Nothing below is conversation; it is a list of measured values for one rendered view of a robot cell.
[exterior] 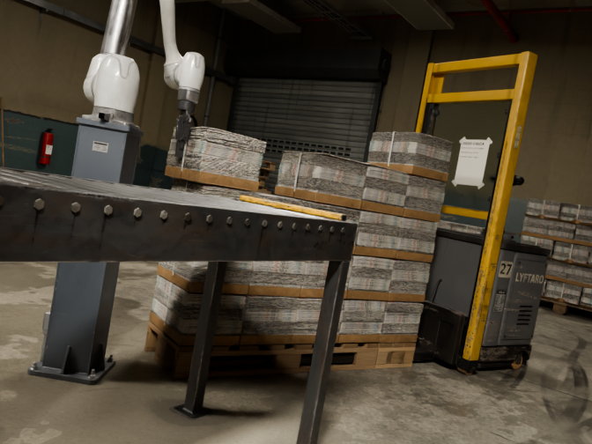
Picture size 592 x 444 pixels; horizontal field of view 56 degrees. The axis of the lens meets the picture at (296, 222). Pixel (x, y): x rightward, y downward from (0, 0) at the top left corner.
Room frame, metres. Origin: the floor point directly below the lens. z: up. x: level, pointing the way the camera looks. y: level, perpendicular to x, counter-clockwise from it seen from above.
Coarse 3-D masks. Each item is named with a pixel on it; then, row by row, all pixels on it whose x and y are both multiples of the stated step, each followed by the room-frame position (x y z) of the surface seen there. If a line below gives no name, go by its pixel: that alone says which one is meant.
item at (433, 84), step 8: (432, 64) 3.70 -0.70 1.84; (432, 72) 3.70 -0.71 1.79; (432, 80) 3.76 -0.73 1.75; (440, 80) 3.73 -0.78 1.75; (424, 88) 3.73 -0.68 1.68; (432, 88) 3.77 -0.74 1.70; (440, 88) 3.71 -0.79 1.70; (424, 96) 3.72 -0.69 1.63; (424, 104) 3.71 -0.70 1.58; (424, 112) 3.70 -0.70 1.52; (432, 112) 3.69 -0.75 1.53; (424, 120) 3.71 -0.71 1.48; (432, 120) 3.69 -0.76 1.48; (424, 128) 3.70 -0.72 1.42; (432, 128) 3.72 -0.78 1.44
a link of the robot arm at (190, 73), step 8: (184, 56) 2.40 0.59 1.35; (192, 56) 2.38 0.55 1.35; (200, 56) 2.40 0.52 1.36; (184, 64) 2.38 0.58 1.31; (192, 64) 2.38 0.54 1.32; (200, 64) 2.39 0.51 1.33; (176, 72) 2.44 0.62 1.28; (184, 72) 2.38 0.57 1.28; (192, 72) 2.37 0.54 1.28; (200, 72) 2.39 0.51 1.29; (176, 80) 2.45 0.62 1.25; (184, 80) 2.38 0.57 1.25; (192, 80) 2.38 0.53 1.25; (200, 80) 2.40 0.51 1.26; (200, 88) 2.43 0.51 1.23
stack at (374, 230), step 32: (192, 192) 2.40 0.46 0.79; (224, 192) 2.36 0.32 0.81; (256, 192) 2.78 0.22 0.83; (384, 224) 2.91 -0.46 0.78; (352, 256) 2.80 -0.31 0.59; (160, 288) 2.56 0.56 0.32; (320, 288) 2.71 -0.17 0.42; (352, 288) 2.83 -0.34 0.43; (384, 288) 2.95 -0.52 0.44; (192, 320) 2.34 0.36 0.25; (224, 320) 2.43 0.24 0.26; (256, 320) 2.52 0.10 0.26; (288, 320) 2.62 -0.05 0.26; (352, 320) 2.84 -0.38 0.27; (160, 352) 2.45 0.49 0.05; (192, 352) 2.35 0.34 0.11; (224, 352) 2.43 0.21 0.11; (256, 352) 2.53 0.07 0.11; (288, 352) 2.63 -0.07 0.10
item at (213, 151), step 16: (208, 128) 2.29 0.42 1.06; (192, 144) 2.39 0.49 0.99; (208, 144) 2.29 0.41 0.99; (224, 144) 2.34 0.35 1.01; (240, 144) 2.38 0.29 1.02; (256, 144) 2.42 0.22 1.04; (192, 160) 2.36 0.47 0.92; (208, 160) 2.30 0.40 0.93; (224, 160) 2.35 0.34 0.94; (240, 160) 2.39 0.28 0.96; (256, 160) 2.44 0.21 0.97; (240, 176) 2.39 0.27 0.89; (256, 176) 2.44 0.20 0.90
